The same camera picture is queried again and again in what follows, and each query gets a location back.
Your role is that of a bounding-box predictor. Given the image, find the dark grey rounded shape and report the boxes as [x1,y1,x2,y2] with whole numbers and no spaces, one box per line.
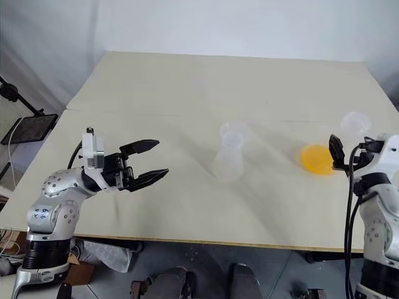
[145,266,196,299]
[229,263,263,299]

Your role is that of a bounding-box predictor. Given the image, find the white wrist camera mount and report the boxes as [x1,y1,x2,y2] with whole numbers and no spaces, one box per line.
[80,126,107,171]
[358,133,399,176]

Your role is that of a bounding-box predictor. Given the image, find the clear plastic bottle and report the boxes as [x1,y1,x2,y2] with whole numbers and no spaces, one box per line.
[213,121,251,183]

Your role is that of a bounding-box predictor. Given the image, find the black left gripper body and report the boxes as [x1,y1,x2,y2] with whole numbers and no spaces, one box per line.
[100,151,138,192]

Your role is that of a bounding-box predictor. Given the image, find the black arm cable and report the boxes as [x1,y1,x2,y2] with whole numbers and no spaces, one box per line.
[344,143,365,299]
[67,141,84,171]

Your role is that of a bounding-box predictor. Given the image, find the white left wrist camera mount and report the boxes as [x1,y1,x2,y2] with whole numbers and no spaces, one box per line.
[80,126,107,171]

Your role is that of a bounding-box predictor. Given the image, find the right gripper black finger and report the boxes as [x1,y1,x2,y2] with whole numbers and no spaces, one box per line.
[329,134,345,171]

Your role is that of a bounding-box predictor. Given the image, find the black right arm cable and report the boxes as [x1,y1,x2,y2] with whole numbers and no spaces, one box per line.
[344,143,365,299]

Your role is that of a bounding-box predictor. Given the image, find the crumpled clear plastic bag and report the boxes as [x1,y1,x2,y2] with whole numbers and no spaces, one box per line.
[74,237,132,274]

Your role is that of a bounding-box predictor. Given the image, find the black table foot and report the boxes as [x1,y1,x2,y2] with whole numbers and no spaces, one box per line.
[304,250,366,265]

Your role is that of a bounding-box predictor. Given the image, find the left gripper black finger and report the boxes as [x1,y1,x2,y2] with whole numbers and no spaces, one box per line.
[119,139,161,156]
[127,168,170,192]

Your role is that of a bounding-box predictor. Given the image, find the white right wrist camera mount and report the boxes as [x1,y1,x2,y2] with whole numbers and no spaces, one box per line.
[358,133,399,176]

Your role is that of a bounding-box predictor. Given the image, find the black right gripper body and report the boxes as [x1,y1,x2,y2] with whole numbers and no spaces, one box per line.
[344,151,380,179]

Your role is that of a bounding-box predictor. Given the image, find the black tablet on stand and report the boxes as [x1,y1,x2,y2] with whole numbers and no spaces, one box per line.
[1,113,59,146]

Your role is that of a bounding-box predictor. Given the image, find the brown cardboard box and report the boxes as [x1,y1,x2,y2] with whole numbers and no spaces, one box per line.
[65,251,95,286]

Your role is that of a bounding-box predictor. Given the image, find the white cable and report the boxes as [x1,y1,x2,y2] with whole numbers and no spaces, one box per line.
[0,119,23,181]

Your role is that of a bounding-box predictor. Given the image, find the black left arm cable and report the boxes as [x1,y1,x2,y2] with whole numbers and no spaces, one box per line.
[67,141,84,171]

